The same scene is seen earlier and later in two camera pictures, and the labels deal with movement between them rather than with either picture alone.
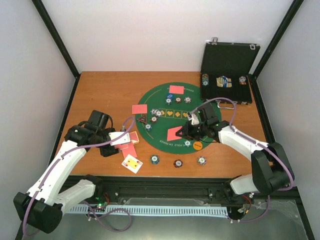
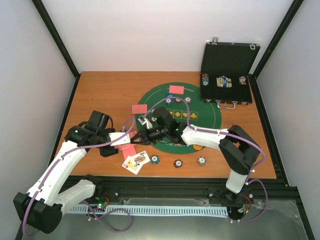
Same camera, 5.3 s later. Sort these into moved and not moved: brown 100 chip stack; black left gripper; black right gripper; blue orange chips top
Moved: black right gripper
Not moved: brown 100 chip stack; blue orange chips top; black left gripper
